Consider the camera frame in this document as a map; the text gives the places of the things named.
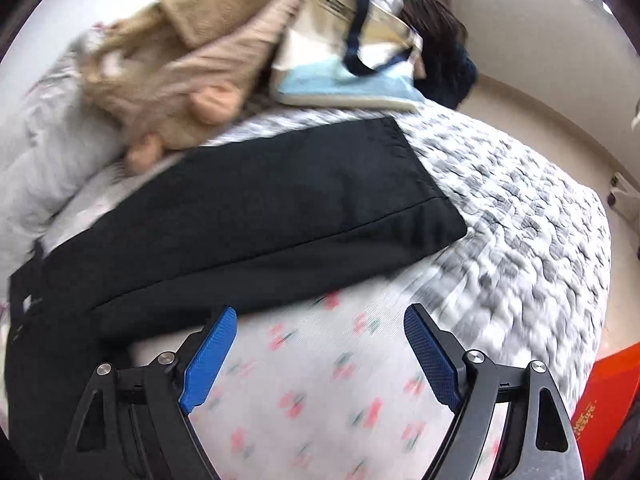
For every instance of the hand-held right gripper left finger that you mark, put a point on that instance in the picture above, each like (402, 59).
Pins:
(210, 360)

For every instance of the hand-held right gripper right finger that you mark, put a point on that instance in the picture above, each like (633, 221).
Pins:
(430, 355)

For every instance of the black pants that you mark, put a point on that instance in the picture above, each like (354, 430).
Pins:
(260, 210)

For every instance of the cherry print bed sheet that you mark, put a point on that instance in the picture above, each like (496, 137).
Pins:
(320, 385)

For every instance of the grey and white quilted blanket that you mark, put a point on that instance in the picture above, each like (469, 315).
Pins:
(525, 220)

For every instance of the red box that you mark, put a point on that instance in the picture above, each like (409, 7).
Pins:
(607, 405)

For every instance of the light grey pillow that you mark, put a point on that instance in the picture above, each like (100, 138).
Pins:
(45, 145)

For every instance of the beige fleece blanket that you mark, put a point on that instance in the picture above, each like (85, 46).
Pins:
(190, 65)

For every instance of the dark clothing pile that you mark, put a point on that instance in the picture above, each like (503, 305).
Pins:
(447, 55)

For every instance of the white and blue tote bag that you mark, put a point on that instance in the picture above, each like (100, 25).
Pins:
(345, 45)

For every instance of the white wall socket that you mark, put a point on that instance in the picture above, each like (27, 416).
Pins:
(621, 191)

